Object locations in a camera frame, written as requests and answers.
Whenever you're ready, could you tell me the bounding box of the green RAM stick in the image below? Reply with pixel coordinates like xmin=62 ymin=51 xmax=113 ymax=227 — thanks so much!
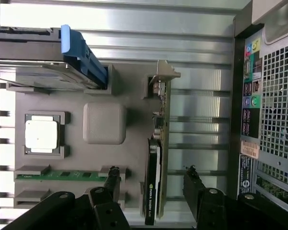
xmin=16 ymin=170 xmax=108 ymax=180

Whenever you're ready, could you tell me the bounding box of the dark service tag label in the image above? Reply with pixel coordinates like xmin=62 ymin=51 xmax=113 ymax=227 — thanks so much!
xmin=239 ymin=154 xmax=252 ymax=195

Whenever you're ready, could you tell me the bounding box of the orange barcode sticker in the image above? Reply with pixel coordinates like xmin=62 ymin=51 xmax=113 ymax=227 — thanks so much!
xmin=241 ymin=140 xmax=259 ymax=159

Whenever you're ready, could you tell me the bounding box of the grey plastic parts rack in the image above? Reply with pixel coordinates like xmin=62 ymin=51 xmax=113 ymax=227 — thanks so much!
xmin=0 ymin=26 xmax=171 ymax=218

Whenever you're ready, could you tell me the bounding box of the silver CPU chip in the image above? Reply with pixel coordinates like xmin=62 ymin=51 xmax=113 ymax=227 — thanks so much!
xmin=24 ymin=114 xmax=61 ymax=154

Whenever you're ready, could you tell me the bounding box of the grey metal PC case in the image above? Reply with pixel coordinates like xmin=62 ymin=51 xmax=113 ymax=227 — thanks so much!
xmin=232 ymin=0 xmax=288 ymax=207

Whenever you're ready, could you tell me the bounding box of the hard disk with blue carrier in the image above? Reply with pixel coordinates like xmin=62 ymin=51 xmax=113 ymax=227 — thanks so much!
xmin=0 ymin=23 xmax=108 ymax=91

